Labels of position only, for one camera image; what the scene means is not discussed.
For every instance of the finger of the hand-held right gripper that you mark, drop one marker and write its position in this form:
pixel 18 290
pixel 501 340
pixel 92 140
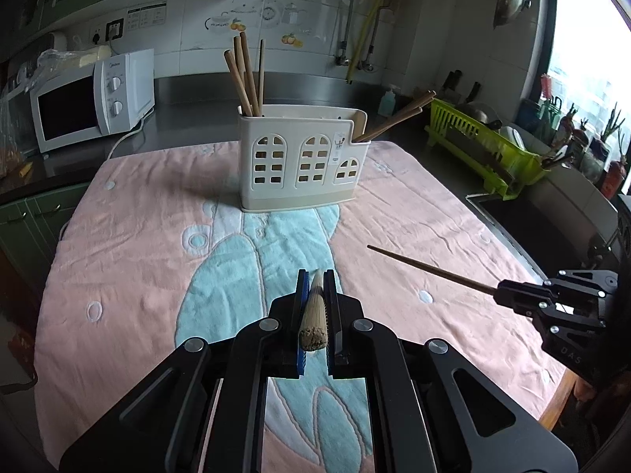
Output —
pixel 532 309
pixel 527 290

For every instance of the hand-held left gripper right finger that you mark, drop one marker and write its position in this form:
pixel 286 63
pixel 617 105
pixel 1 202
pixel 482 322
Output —
pixel 331 295

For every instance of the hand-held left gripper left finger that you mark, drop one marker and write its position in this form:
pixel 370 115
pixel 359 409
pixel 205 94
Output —
pixel 305 286

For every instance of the wooden chopstick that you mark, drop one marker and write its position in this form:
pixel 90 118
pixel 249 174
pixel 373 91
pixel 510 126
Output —
pixel 248 59
pixel 261 74
pixel 235 79
pixel 434 270
pixel 313 315
pixel 241 59
pixel 409 108
pixel 394 122

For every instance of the white utensil holder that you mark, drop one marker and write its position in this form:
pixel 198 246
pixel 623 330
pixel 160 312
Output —
pixel 291 125

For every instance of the kitchen sink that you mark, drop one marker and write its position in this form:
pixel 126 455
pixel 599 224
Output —
pixel 542 236

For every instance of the white plate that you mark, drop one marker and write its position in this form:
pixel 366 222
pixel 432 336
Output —
pixel 512 138

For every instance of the pink and teal towel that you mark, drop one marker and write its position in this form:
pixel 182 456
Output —
pixel 148 256

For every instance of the green dish rack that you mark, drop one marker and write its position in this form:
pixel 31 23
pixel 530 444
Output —
pixel 458 128

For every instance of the metal bowl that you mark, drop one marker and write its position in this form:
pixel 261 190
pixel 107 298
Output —
pixel 483 114

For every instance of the blue soap bottle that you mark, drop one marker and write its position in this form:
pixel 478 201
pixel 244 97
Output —
pixel 388 103

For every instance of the orange fruit tile decal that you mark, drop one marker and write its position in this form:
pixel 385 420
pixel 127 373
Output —
pixel 292 40

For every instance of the kitchen window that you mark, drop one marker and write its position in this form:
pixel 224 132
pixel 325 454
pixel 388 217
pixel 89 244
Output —
pixel 591 34

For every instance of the white microwave oven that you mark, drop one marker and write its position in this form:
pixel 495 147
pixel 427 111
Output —
pixel 123 88

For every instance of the teapot tile decal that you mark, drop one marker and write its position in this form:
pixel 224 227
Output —
pixel 268 14

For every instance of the green base cabinet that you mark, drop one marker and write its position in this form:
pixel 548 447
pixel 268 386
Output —
pixel 29 226

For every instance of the white label sticker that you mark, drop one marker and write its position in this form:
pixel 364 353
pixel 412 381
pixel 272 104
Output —
pixel 146 17

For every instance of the pale yellow cloth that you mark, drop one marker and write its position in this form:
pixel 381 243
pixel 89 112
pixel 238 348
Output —
pixel 88 56

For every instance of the plastic bag with food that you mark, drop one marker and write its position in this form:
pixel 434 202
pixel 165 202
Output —
pixel 12 143

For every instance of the clear plastic bag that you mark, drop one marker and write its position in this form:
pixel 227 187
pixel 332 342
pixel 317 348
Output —
pixel 52 61

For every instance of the small white appliance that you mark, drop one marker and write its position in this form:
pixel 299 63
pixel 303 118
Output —
pixel 57 42

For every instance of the black wall outlet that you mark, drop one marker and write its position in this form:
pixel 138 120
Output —
pixel 115 29

